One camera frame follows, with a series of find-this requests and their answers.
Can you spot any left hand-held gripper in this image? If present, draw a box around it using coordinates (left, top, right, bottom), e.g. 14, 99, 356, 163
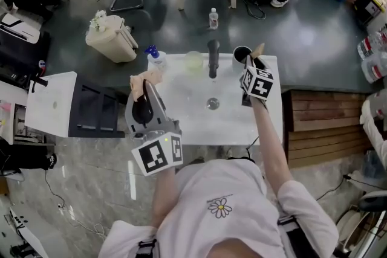
125, 65, 185, 177

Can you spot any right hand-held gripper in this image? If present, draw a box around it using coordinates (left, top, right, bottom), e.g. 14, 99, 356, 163
239, 42, 275, 109

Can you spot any white cup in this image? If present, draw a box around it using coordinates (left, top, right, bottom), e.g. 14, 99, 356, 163
232, 45, 254, 74

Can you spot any white sink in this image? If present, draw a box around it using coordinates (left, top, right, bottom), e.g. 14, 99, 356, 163
147, 53, 284, 146

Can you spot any person's left forearm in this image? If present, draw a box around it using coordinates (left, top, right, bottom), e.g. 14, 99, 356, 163
150, 166, 177, 228

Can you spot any person's right forearm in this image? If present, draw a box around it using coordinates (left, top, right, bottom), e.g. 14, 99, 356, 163
250, 98, 294, 195

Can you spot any translucent green cup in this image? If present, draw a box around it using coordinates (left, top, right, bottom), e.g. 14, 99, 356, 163
184, 50, 203, 72

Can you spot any metal sink drain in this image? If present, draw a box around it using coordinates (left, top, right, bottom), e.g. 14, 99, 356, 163
206, 97, 221, 111

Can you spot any blue pump soap bottle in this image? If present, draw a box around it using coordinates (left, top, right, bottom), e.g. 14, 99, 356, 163
145, 44, 167, 71

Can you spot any black faucet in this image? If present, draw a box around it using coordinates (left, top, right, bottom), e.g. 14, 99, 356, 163
207, 39, 221, 79

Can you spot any beige trash bin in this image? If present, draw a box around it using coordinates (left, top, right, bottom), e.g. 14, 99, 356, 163
85, 15, 139, 64

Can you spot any clear plastic water bottle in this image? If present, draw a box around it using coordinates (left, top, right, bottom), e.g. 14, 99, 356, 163
208, 7, 219, 30

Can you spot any white flower bunch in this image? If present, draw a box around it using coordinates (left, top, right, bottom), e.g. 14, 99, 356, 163
90, 9, 108, 33

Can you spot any small white washbasin cabinet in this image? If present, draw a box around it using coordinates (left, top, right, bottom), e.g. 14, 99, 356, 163
24, 71, 78, 138

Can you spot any brown wooden slat crate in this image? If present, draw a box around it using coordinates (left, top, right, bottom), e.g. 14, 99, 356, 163
281, 89, 376, 169

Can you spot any small black tap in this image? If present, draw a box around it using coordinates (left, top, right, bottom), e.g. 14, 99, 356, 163
31, 76, 49, 94

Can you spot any pack of water bottles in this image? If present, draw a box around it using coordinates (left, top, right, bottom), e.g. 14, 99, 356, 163
357, 27, 387, 85

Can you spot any person's white flower t-shirt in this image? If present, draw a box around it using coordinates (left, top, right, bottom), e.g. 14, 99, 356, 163
98, 158, 340, 258

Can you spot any black floor cable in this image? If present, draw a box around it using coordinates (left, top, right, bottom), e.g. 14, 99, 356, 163
44, 168, 66, 207

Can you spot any black harness strap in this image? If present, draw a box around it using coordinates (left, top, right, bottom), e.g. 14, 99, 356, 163
137, 238, 158, 258
277, 214, 307, 258

